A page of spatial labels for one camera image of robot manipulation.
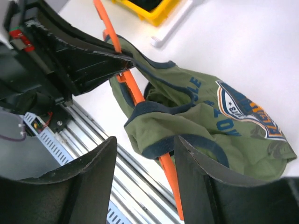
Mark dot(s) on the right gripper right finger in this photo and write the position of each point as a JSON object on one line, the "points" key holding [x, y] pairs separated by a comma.
{"points": [[214, 194]]}

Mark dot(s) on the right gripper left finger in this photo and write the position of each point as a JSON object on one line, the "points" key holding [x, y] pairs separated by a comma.
{"points": [[75, 193]]}

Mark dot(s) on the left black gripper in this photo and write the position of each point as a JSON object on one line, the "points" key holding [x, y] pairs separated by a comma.
{"points": [[44, 60]]}

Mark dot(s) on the orange plastic hanger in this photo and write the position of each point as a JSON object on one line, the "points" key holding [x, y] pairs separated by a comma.
{"points": [[137, 97]]}

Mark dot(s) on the green tank top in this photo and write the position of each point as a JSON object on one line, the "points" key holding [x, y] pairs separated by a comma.
{"points": [[211, 115]]}

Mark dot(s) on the white metal clothes rack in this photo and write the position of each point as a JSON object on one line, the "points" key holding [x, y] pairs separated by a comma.
{"points": [[172, 23]]}

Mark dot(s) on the yellow plastic bin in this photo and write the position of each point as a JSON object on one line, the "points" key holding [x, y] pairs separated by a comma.
{"points": [[154, 12]]}

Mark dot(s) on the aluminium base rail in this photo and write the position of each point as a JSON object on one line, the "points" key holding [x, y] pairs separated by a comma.
{"points": [[140, 193]]}

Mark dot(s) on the perforated cable tray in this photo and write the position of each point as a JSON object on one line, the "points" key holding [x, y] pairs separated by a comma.
{"points": [[63, 155]]}

